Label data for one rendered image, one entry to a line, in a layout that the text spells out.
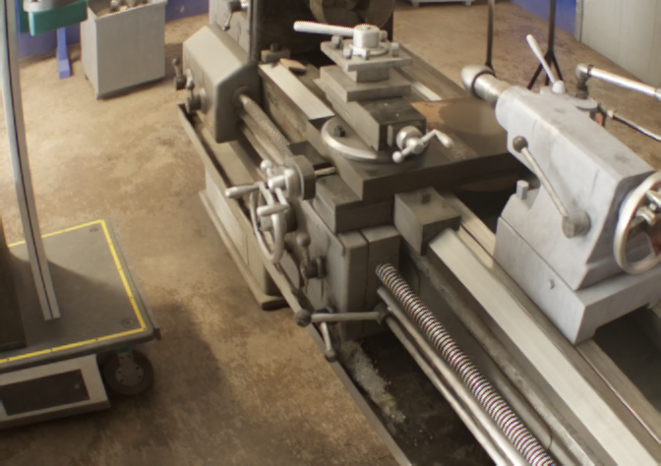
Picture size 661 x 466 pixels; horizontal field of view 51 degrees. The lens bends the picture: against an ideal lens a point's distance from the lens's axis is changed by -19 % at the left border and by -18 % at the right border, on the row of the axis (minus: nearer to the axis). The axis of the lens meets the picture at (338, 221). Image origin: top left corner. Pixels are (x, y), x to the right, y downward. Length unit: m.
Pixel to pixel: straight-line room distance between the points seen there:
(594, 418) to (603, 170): 0.47
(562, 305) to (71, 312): 1.51
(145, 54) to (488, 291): 3.31
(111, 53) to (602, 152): 3.45
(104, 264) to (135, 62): 2.18
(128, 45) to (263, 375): 2.48
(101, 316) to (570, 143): 1.49
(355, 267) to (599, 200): 0.64
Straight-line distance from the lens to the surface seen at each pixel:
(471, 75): 1.88
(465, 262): 1.69
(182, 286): 3.01
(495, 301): 1.61
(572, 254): 1.51
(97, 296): 2.48
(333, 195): 1.82
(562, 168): 1.56
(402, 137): 1.75
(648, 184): 1.39
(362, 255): 1.82
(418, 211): 1.77
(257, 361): 2.68
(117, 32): 4.50
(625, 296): 1.56
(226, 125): 2.72
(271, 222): 2.04
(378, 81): 1.91
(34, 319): 2.45
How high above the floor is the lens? 1.81
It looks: 33 degrees down
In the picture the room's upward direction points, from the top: 1 degrees clockwise
